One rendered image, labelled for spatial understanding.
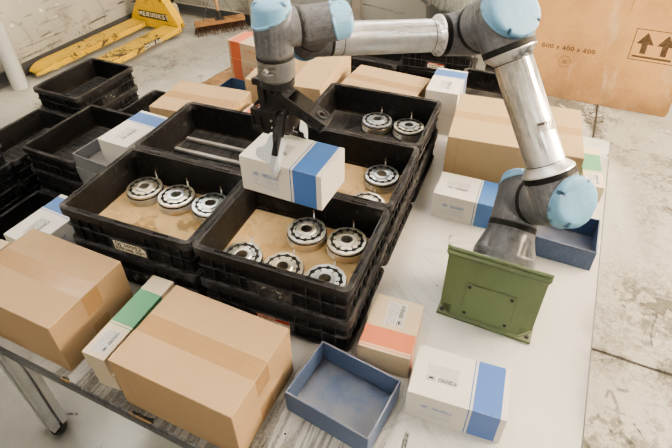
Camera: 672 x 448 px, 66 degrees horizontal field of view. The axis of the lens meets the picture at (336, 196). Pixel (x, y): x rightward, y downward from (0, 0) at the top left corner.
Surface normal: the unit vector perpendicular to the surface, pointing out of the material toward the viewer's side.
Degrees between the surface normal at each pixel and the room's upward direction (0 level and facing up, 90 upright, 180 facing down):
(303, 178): 90
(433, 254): 0
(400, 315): 0
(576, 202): 62
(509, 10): 47
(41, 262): 0
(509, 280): 90
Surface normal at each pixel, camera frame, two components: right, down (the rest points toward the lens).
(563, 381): 0.00, -0.78
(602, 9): -0.40, 0.45
